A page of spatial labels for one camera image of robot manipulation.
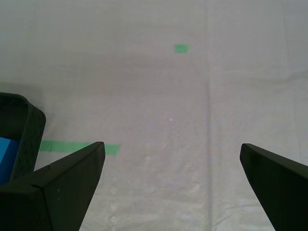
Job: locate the small green tape square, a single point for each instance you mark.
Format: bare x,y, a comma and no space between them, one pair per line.
181,48

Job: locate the long green tape strip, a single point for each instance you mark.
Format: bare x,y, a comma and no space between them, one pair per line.
62,146

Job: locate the white table cover sheet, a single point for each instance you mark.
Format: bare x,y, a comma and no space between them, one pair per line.
168,96

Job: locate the blue rectangular block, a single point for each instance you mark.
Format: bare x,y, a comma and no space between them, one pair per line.
6,158

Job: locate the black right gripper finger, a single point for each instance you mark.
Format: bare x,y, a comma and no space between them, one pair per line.
60,192
281,192

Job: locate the black plastic lattice basket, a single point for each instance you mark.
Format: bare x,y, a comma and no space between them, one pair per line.
31,134

